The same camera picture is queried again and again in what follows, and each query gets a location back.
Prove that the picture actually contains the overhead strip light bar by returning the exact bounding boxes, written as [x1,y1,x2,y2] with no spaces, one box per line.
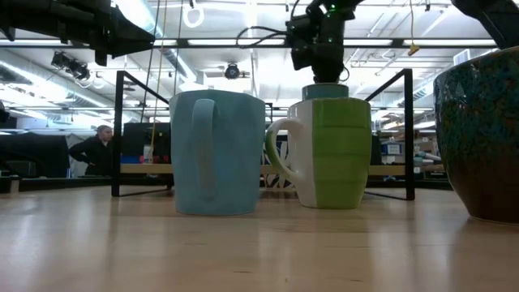
[0,37,500,49]

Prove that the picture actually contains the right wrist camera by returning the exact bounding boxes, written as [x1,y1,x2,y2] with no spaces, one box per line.
[285,14,314,71]

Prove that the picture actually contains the person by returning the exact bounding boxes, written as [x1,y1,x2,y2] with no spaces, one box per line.
[68,124,114,178]

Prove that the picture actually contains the round black ceiling camera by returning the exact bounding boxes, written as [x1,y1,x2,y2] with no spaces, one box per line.
[224,62,242,80]

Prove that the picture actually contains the black monitor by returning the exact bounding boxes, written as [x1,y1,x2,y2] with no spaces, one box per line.
[371,135,383,166]
[122,121,172,164]

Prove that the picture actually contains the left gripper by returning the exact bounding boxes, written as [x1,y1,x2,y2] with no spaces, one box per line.
[60,0,157,68]

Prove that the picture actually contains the green and white mug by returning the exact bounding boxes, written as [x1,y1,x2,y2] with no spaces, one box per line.
[265,97,373,210]

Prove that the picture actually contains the blue storage bin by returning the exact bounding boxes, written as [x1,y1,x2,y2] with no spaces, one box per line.
[380,141,403,157]

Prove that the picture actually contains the yellow hanging cord plug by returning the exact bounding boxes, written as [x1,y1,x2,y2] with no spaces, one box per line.
[407,0,421,57]

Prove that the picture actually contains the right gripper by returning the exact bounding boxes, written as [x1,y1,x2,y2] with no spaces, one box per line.
[307,0,364,84]

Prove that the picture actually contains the light blue mug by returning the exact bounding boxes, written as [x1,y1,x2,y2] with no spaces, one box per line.
[169,88,267,217]

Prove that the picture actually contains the black rack with wooden shelf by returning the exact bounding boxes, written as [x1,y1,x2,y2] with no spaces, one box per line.
[111,67,416,202]

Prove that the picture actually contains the white hanging ring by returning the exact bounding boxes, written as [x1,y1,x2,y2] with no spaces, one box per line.
[182,0,205,29]

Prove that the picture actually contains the teal mug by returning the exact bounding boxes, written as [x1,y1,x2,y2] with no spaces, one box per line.
[301,83,350,101]

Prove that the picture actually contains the dark speckled blue-brown mug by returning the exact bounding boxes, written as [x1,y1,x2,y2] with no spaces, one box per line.
[432,46,519,225]

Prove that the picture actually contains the black table edge frame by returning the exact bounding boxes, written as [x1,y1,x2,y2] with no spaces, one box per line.
[0,174,453,191]

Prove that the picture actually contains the black draped equipment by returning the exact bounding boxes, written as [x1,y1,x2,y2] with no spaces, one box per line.
[0,131,70,179]

